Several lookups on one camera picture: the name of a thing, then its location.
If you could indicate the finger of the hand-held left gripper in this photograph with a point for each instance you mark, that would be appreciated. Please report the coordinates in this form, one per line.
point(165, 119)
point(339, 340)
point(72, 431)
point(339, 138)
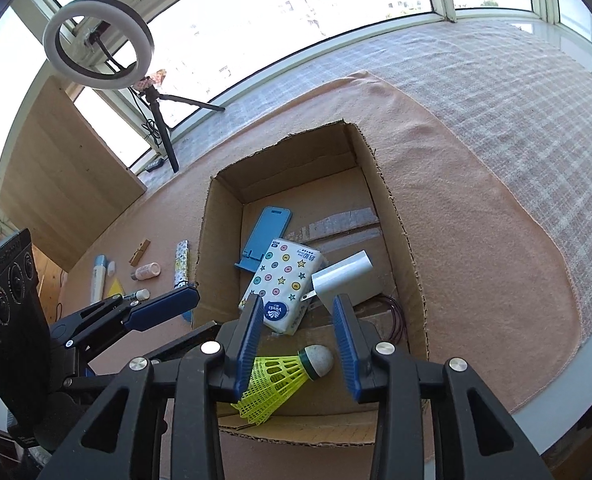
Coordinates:
point(160, 305)
point(190, 337)

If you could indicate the cardboard box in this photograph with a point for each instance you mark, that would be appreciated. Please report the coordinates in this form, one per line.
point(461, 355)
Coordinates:
point(396, 240)

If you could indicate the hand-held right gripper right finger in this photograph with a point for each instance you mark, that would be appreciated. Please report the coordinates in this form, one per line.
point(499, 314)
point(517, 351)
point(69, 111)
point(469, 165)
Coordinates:
point(346, 350)

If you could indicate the blue phone stand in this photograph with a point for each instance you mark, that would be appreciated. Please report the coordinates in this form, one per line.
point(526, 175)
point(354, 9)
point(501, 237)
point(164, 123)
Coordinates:
point(268, 235)

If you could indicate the patterned slim tube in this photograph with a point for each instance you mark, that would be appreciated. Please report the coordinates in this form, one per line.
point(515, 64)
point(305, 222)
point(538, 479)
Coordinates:
point(181, 265)

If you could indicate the white charger block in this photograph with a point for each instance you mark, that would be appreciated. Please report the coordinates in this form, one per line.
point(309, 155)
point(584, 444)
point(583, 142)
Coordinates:
point(343, 275)

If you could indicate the dotted tissue pack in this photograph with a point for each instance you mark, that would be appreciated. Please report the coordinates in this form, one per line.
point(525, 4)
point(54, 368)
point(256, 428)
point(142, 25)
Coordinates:
point(281, 280)

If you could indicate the checked grey cloth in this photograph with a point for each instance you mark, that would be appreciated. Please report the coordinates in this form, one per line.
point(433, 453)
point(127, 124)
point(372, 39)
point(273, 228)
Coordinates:
point(501, 110)

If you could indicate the yellow shuttlecock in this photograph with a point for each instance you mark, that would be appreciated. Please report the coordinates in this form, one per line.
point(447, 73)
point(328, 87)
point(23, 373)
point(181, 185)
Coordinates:
point(281, 375)

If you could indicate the small pink bottle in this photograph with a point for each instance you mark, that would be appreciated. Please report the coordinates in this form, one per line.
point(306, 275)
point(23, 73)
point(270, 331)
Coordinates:
point(145, 271)

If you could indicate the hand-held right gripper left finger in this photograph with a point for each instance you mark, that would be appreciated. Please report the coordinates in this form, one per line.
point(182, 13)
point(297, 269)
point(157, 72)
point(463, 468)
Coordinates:
point(248, 345)

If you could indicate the pine plank panel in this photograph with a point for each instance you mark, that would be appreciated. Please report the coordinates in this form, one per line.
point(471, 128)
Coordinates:
point(50, 285)

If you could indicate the small translucent white cap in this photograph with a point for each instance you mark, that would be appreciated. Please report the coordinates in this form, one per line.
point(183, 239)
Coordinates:
point(111, 270)

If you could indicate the large light wooden board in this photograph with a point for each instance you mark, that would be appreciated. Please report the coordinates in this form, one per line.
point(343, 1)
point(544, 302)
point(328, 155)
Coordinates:
point(65, 185)

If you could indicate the yellow booklet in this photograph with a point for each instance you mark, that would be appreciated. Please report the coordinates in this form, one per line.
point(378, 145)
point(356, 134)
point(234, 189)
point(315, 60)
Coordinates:
point(114, 289)

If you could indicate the wooden clothespin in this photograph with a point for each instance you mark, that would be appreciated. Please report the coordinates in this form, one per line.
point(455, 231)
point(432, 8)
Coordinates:
point(139, 252)

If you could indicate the green tube white cap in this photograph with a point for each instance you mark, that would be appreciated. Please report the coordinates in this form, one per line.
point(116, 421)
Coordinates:
point(138, 294)

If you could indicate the white lotion bottle blue cap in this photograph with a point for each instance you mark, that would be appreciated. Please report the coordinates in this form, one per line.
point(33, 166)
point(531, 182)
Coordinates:
point(98, 280)

